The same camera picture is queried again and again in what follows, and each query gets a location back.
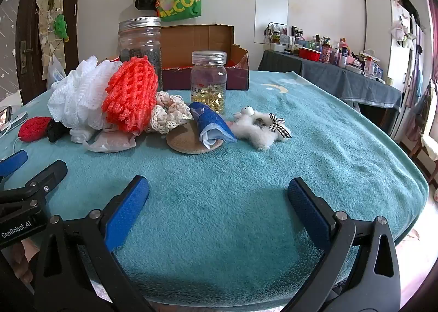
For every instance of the red scrunchie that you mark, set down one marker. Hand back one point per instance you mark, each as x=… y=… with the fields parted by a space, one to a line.
x=32 y=129

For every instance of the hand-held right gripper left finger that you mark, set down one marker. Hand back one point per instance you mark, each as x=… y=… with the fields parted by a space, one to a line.
x=130 y=206

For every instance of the dark wooden door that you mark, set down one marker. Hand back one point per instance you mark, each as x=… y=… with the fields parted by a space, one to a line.
x=27 y=24

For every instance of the white mesh bath pouf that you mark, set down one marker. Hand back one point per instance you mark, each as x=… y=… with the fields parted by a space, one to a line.
x=78 y=93

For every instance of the orange foam mesh net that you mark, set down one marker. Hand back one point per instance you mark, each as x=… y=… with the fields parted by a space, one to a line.
x=131 y=93

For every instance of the white fluffy star hair clip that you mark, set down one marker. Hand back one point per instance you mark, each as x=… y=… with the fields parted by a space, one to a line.
x=256 y=130

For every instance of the black scrunchie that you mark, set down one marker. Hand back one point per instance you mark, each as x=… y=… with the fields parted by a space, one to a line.
x=56 y=130

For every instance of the wall mirror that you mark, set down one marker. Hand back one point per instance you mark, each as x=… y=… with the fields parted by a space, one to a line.
x=272 y=0

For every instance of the white fabric sachet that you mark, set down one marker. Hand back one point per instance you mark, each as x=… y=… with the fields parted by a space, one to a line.
x=109 y=142

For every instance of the clear plastic bag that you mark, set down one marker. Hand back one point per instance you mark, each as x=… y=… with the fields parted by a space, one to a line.
x=54 y=70

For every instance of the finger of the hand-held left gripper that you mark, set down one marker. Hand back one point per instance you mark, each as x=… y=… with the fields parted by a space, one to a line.
x=13 y=161
x=51 y=171

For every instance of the green plush frog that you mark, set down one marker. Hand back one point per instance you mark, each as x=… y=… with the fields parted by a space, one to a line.
x=61 y=26

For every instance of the row of toiletry bottles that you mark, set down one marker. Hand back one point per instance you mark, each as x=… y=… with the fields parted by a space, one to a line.
x=338 y=53

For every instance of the blue sponge cloth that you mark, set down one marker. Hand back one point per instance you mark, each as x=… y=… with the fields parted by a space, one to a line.
x=212 y=124

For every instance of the clear bottle of yellow capsules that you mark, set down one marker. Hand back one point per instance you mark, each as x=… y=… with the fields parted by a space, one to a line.
x=208 y=79

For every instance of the white cloth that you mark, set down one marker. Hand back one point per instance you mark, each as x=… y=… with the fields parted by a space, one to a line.
x=80 y=135

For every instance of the cardboard box with red lining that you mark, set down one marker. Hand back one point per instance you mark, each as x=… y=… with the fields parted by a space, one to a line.
x=205 y=45

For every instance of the round cork coaster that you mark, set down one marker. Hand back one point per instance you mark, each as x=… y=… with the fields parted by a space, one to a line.
x=184 y=144

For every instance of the table with grey cloth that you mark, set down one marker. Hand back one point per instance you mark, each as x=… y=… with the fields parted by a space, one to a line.
x=325 y=74

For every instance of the beige hanging wall organizer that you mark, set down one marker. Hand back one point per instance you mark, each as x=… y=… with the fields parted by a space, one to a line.
x=48 y=41

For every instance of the red plastic basin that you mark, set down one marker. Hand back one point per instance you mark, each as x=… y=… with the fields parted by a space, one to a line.
x=309 y=53

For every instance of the glass jar with metal lid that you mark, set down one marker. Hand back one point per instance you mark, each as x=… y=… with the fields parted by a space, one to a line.
x=140 y=45

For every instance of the smartphone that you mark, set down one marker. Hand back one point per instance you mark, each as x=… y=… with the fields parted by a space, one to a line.
x=5 y=117

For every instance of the cream crochet scrunchie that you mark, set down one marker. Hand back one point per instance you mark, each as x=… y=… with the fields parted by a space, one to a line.
x=167 y=110

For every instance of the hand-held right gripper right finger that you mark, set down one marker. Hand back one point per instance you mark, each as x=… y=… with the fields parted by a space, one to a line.
x=308 y=212

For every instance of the white artificial flowers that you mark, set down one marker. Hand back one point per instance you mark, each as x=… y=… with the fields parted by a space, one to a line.
x=403 y=33

